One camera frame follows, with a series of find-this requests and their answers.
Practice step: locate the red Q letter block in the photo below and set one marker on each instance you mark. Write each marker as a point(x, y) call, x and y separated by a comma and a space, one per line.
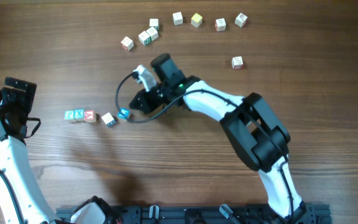
point(220, 24)

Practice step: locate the blue H letter block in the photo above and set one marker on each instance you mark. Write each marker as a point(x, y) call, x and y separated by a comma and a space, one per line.
point(109, 120)

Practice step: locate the white Z letter block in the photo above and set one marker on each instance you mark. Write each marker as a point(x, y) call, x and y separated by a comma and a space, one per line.
point(154, 23)

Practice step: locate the red M letter block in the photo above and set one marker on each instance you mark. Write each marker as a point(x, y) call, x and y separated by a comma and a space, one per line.
point(127, 43)

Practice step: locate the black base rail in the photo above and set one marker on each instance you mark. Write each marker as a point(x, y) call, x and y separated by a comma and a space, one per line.
point(256, 213)

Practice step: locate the green N letter block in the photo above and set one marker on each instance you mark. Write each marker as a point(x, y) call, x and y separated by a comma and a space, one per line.
point(144, 38)

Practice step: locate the red I letter block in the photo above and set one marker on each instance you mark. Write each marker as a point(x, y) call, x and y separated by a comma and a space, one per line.
point(237, 63)

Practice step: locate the blue L letter block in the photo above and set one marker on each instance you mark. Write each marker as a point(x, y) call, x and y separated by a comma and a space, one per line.
point(124, 114)

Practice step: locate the red A letter block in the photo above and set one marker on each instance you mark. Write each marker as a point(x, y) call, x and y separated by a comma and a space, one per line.
point(90, 116)

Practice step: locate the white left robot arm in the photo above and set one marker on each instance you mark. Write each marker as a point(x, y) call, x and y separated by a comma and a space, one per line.
point(21, 199)

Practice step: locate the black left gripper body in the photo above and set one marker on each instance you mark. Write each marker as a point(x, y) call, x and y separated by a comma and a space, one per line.
point(19, 103)

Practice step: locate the white K letter block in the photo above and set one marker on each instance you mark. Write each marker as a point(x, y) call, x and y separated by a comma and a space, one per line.
point(241, 20)

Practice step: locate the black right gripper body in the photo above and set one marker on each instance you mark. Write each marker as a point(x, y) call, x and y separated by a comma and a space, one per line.
point(154, 99)

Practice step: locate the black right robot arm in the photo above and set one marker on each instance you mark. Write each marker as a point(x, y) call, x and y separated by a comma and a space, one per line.
point(257, 136)

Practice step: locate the white O green block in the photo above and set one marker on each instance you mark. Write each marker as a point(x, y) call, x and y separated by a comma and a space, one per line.
point(152, 32)

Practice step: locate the green J letter block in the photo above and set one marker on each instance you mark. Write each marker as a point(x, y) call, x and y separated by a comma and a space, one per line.
point(69, 116)

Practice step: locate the blue P letter block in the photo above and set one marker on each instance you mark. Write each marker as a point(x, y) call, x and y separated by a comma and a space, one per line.
point(177, 18)

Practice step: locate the blue X letter block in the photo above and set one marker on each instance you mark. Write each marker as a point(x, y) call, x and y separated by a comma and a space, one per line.
point(79, 114)

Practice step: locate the yellow topped letter block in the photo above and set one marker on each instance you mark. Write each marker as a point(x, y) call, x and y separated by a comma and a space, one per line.
point(196, 20)

